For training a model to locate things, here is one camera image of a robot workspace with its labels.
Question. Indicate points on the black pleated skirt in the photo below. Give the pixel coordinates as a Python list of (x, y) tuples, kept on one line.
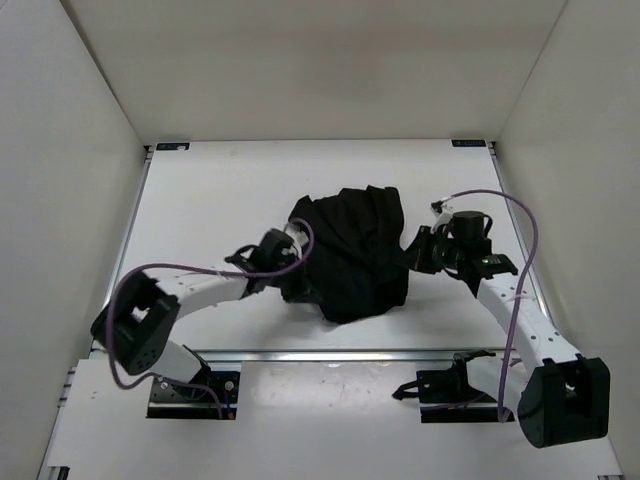
[(355, 269)]

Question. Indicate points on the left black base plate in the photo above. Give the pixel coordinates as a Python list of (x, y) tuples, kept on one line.
[(168, 401)]

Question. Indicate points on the left blue corner label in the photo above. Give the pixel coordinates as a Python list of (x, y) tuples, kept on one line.
[(172, 146)]

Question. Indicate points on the aluminium table frame rail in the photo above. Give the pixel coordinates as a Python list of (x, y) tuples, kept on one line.
[(195, 207)]

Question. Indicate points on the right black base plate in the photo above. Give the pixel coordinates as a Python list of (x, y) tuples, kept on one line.
[(466, 391)]

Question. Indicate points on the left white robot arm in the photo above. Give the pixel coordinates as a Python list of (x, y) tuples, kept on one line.
[(135, 325)]

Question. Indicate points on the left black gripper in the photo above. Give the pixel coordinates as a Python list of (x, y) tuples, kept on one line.
[(300, 291)]

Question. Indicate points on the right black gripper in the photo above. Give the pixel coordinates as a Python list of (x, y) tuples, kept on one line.
[(415, 255)]

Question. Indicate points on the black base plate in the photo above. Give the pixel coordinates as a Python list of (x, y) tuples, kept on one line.
[(466, 391), (168, 401)]

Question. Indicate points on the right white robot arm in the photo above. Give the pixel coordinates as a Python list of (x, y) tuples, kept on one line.
[(540, 380)]

